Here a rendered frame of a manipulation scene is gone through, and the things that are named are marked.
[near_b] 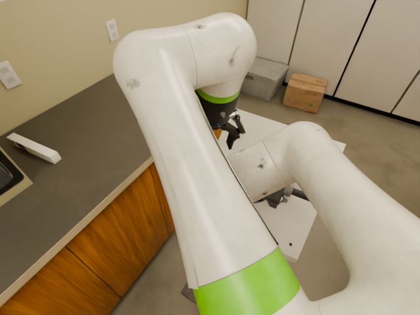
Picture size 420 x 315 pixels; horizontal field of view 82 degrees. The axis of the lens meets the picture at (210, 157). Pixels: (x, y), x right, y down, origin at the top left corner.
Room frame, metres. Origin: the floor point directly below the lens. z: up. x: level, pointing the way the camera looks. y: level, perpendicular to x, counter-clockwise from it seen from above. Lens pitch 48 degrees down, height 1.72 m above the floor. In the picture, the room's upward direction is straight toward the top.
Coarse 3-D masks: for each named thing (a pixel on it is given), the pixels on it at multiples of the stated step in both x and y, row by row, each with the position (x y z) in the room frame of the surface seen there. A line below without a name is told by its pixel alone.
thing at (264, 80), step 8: (256, 56) 3.01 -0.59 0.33; (256, 64) 2.80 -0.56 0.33; (264, 64) 2.80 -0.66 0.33; (272, 64) 2.80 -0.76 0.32; (280, 64) 2.80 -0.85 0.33; (248, 72) 2.63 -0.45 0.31; (256, 72) 2.60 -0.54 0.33; (264, 72) 2.60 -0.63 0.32; (272, 72) 2.60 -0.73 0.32; (280, 72) 2.60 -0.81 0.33; (248, 80) 2.64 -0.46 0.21; (256, 80) 2.58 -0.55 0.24; (264, 80) 2.51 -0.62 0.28; (272, 80) 2.45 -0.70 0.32; (280, 80) 2.62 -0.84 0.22; (248, 88) 2.64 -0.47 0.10; (256, 88) 2.58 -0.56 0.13; (264, 88) 2.52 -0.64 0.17; (272, 88) 2.46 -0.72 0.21; (280, 88) 2.74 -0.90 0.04; (256, 96) 2.58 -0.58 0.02; (264, 96) 2.52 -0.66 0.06; (272, 96) 2.54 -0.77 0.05
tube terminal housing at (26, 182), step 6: (6, 156) 0.57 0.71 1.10; (12, 162) 0.57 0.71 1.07; (18, 168) 0.57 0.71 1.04; (24, 174) 0.57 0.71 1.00; (24, 180) 0.56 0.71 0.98; (30, 180) 0.57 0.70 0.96; (18, 186) 0.54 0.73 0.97; (24, 186) 0.55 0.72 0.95; (6, 192) 0.50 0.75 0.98; (12, 192) 0.51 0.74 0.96; (18, 192) 0.52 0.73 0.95; (0, 198) 0.48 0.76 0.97; (6, 198) 0.49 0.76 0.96; (0, 204) 0.47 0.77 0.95
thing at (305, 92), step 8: (296, 80) 2.52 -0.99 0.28; (304, 80) 2.52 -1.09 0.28; (312, 80) 2.52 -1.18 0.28; (320, 80) 2.52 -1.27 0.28; (288, 88) 2.42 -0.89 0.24; (296, 88) 2.38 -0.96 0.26; (304, 88) 2.35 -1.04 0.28; (312, 88) 2.35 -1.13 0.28; (320, 88) 2.35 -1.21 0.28; (288, 96) 2.40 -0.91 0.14; (296, 96) 2.36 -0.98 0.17; (304, 96) 2.32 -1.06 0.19; (312, 96) 2.29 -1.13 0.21; (320, 96) 2.26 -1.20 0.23; (288, 104) 2.40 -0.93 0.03; (296, 104) 2.36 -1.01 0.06; (304, 104) 2.31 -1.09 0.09; (312, 104) 2.28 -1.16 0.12; (312, 112) 2.27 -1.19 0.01
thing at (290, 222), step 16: (240, 112) 0.68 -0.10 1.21; (256, 128) 0.62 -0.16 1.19; (272, 128) 0.61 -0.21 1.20; (224, 144) 0.60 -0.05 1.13; (240, 144) 0.59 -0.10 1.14; (336, 144) 0.52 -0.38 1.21; (256, 208) 0.41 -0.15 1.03; (272, 208) 0.40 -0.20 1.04; (288, 208) 0.39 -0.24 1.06; (304, 208) 0.38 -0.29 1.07; (272, 224) 0.36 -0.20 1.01; (288, 224) 0.35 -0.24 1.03; (304, 224) 0.34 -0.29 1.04; (288, 240) 0.31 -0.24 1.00; (304, 240) 0.31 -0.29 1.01; (288, 256) 0.28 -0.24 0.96
